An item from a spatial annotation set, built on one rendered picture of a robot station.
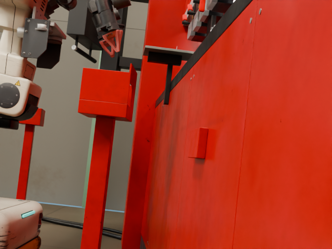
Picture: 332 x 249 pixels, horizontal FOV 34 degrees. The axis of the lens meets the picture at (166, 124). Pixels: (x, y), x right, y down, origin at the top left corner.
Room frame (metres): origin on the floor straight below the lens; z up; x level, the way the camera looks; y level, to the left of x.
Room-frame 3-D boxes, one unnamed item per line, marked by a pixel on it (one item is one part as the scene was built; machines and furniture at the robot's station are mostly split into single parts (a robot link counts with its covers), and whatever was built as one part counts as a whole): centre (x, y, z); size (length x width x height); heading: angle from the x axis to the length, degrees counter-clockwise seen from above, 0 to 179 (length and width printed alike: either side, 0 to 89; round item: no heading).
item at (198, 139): (1.31, -0.08, 0.59); 0.15 x 0.02 x 0.07; 5
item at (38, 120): (3.90, 0.97, 0.42); 0.25 x 0.20 x 0.83; 95
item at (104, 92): (1.88, 0.21, 0.75); 0.20 x 0.16 x 0.18; 178
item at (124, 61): (3.61, 0.24, 1.18); 0.40 x 0.24 x 0.07; 5
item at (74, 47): (3.60, 0.59, 1.20); 0.45 x 0.03 x 0.08; 170
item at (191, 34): (2.77, -0.11, 1.26); 0.15 x 0.09 x 0.17; 5
